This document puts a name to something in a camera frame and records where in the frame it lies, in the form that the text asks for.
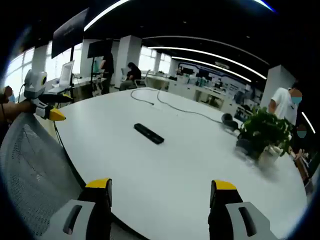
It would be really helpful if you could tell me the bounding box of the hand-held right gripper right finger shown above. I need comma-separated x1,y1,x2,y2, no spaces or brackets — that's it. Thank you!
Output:
207,179,278,240

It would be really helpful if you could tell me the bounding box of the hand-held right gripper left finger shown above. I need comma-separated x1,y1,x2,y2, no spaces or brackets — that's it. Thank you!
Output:
41,177,113,240

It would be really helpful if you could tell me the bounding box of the black remote control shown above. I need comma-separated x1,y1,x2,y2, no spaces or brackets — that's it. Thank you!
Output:
133,122,165,145

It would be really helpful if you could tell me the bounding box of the white monitor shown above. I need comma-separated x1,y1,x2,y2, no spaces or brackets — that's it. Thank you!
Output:
59,60,75,88

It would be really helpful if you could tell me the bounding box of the white office desk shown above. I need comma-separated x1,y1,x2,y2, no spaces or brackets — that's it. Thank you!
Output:
47,76,107,101

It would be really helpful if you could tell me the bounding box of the white perforated mesh basket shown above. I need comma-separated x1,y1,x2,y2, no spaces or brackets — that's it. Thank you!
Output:
0,112,87,238

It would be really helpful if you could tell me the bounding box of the large dark screen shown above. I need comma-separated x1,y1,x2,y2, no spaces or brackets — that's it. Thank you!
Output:
51,7,90,60

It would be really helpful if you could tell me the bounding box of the small dark screen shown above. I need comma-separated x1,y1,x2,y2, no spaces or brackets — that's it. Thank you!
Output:
87,39,113,60

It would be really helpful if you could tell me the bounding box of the white plant pot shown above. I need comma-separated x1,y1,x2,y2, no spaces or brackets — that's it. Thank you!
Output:
258,146,280,167

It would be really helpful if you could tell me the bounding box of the dark grey plant pot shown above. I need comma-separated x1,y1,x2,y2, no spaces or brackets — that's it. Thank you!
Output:
236,138,261,158

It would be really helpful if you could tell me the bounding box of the grey office chair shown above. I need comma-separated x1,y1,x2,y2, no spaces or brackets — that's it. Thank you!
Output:
134,69,151,88

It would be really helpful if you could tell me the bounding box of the green potted plant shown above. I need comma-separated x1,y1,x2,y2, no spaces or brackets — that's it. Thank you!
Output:
236,106,295,157

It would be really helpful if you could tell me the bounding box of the dark grey round object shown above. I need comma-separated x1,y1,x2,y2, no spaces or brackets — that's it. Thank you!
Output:
221,112,240,131

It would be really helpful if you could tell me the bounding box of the white shelving with equipment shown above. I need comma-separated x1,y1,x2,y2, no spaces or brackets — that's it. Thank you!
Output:
174,62,262,116

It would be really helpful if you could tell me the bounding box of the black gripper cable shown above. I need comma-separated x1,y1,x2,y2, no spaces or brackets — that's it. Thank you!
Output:
17,82,27,103

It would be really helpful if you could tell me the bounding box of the grey table cable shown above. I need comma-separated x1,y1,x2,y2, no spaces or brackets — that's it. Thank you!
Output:
130,87,225,124

